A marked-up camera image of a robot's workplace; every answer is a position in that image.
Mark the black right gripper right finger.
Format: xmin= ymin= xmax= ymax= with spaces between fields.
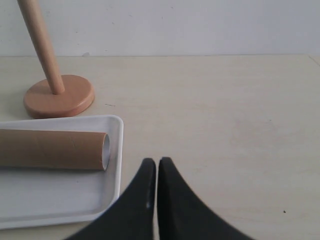
xmin=157 ymin=157 xmax=252 ymax=240

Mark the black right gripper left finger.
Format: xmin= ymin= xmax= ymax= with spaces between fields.
xmin=68 ymin=158 xmax=157 ymax=240

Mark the brown cardboard tube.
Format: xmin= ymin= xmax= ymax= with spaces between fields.
xmin=0 ymin=129 xmax=110 ymax=171

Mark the wooden paper towel holder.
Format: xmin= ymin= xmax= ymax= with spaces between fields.
xmin=18 ymin=0 xmax=95 ymax=119

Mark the white rectangular tray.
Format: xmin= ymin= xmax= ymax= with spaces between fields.
xmin=0 ymin=115 xmax=124 ymax=229

